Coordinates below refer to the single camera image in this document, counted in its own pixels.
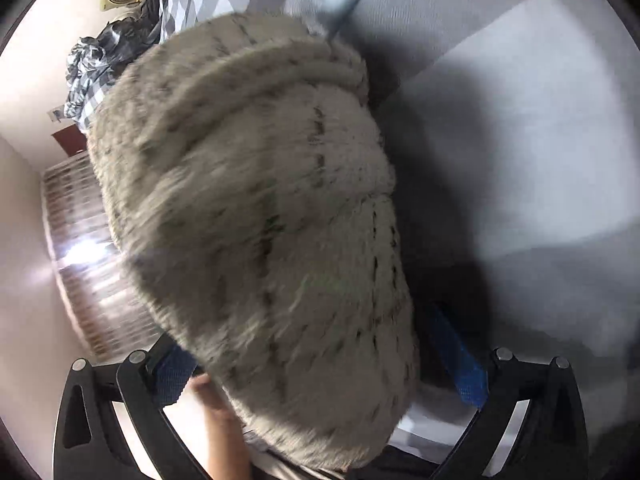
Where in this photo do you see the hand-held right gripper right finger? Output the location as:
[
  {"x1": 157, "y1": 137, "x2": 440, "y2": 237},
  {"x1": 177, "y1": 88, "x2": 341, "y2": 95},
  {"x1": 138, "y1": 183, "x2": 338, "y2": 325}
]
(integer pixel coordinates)
[{"x1": 425, "y1": 304, "x2": 590, "y2": 480}]

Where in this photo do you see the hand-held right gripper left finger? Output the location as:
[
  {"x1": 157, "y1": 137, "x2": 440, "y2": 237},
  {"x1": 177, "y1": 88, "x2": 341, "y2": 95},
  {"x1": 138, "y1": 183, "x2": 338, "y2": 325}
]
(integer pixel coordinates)
[{"x1": 52, "y1": 332, "x2": 211, "y2": 480}]

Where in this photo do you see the cream plaid jacket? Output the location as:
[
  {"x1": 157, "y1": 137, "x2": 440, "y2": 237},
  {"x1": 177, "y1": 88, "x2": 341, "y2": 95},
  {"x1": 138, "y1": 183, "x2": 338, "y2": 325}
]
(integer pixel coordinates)
[{"x1": 87, "y1": 10, "x2": 422, "y2": 475}]

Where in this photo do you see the person's left hand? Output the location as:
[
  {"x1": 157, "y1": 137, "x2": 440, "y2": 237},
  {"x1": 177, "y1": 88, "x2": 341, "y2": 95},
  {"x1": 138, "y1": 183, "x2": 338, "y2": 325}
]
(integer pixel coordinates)
[{"x1": 191, "y1": 374, "x2": 253, "y2": 480}]

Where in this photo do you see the blue grey checked blanket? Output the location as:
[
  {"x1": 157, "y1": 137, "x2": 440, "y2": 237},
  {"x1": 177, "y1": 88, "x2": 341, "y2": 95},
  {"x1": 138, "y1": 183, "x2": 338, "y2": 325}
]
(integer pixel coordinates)
[{"x1": 160, "y1": 0, "x2": 640, "y2": 466}]

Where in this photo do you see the brown door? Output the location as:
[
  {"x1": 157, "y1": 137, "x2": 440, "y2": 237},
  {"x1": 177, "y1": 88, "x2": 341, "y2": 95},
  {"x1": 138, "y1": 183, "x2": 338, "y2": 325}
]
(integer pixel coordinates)
[{"x1": 51, "y1": 127, "x2": 91, "y2": 157}]

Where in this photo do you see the crumpled plaid cloth pile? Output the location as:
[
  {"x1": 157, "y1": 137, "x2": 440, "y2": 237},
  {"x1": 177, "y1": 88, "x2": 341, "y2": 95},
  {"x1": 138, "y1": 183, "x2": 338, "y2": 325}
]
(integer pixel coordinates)
[{"x1": 64, "y1": 7, "x2": 168, "y2": 130}]

